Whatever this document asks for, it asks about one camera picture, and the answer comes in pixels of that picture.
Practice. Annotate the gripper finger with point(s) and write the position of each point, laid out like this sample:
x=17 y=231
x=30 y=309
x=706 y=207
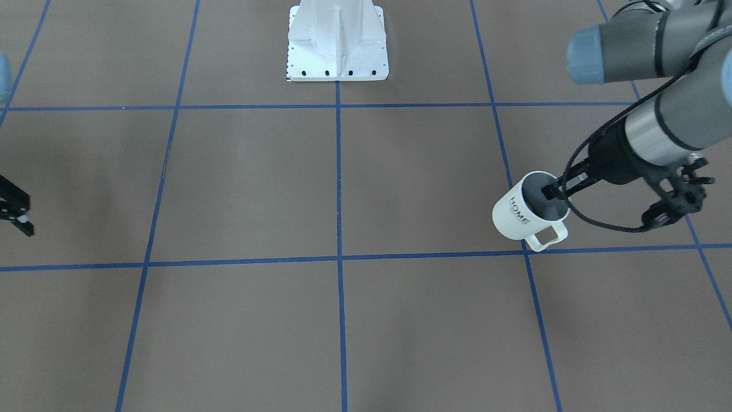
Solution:
x=16 y=213
x=14 y=194

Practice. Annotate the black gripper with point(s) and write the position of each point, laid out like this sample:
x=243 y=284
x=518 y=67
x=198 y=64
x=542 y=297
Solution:
x=611 y=153

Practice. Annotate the white mug grey inside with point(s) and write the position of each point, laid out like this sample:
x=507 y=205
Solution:
x=525 y=213

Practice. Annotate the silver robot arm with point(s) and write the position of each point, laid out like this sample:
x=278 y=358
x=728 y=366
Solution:
x=689 y=44

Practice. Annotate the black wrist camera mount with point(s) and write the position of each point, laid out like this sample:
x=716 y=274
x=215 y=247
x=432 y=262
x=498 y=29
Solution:
x=681 y=191

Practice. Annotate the white camera stand post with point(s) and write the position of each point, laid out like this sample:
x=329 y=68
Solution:
x=332 y=41

